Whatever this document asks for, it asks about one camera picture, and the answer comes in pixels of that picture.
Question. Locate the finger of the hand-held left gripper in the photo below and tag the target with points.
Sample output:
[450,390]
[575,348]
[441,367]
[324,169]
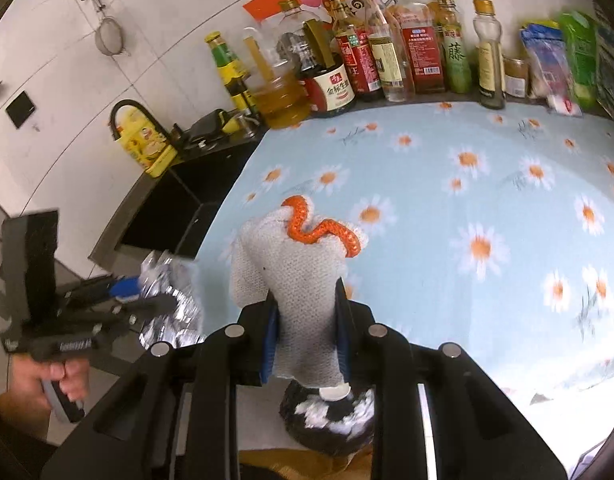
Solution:
[123,289]
[152,305]

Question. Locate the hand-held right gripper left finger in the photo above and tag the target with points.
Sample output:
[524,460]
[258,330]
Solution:
[268,347]

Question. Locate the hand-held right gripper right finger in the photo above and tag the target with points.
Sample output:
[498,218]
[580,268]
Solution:
[342,355]

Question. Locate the silver foil bag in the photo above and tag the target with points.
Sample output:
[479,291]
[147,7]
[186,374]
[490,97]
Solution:
[174,305]

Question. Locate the trash bin with black liner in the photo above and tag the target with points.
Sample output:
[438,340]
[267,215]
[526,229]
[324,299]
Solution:
[332,425]

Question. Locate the white knit glove orange trim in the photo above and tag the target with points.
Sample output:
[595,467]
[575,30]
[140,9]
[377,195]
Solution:
[297,280]

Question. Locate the person's left forearm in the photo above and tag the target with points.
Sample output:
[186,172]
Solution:
[7,445]

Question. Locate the person's left hand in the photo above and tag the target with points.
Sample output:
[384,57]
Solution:
[32,385]

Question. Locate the black kitchen sink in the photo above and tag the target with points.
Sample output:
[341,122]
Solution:
[172,210]

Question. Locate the brown fuzzy cloth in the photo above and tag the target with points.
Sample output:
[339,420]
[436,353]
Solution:
[307,465]

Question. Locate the yellow dish soap bottle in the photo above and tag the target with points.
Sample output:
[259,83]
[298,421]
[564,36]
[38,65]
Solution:
[147,145]

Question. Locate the black faucet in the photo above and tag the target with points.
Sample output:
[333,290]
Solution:
[124,107]

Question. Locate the black and yellow tool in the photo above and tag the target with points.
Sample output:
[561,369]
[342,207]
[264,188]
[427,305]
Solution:
[209,127]

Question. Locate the light blue daisy tablecloth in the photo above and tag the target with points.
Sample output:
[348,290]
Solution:
[462,185]

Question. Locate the metal mesh strainer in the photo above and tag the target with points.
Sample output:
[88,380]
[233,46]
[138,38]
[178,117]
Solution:
[111,37]

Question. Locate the green label bottle yellow cap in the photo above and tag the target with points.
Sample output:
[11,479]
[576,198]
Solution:
[227,65]

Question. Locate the clear jug of yellow oil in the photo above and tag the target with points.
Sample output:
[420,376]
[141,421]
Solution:
[282,95]

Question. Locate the dark sauce jug white label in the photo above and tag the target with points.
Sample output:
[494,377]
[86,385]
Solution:
[329,87]

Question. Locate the clear bottle beige label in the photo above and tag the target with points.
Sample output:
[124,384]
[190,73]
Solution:
[389,60]

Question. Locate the dark bottle red label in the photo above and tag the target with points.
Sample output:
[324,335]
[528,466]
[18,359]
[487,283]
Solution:
[354,55]

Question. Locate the small clear bottle yellow cap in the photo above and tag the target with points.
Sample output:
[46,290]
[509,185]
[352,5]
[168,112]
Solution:
[293,25]

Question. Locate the clear bottle red label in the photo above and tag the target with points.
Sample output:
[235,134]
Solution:
[422,50]

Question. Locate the green bottle gold cap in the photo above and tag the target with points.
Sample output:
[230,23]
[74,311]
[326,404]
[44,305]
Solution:
[454,55]

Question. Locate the small brown jar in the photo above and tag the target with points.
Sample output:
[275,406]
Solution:
[516,77]

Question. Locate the slim clear bottle gold cap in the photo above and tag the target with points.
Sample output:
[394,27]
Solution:
[489,60]

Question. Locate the small red and white packet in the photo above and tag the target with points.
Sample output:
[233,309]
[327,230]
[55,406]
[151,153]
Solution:
[566,105]

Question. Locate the blue and white packet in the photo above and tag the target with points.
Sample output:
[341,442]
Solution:
[544,60]

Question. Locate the green packet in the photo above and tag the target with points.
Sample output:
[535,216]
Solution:
[579,55]

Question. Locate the black wall socket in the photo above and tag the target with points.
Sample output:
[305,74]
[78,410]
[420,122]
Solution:
[21,109]

